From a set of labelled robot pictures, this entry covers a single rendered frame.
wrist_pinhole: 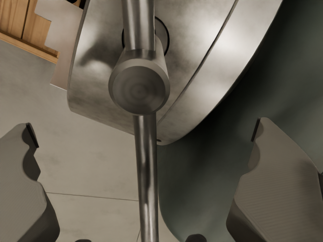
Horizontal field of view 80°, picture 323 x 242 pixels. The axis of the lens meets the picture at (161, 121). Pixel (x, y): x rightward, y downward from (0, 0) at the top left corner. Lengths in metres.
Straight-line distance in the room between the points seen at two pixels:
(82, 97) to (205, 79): 0.11
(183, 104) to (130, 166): 1.67
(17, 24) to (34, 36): 0.04
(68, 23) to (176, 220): 0.28
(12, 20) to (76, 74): 0.41
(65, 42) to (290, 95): 0.26
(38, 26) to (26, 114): 1.26
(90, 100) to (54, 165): 1.77
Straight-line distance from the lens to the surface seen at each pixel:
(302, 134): 0.21
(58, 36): 0.30
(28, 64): 1.60
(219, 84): 0.17
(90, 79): 0.17
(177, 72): 0.16
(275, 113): 0.20
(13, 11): 0.57
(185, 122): 0.19
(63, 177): 2.02
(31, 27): 0.56
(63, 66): 0.30
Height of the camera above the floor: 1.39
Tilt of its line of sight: 62 degrees down
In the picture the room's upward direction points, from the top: 169 degrees clockwise
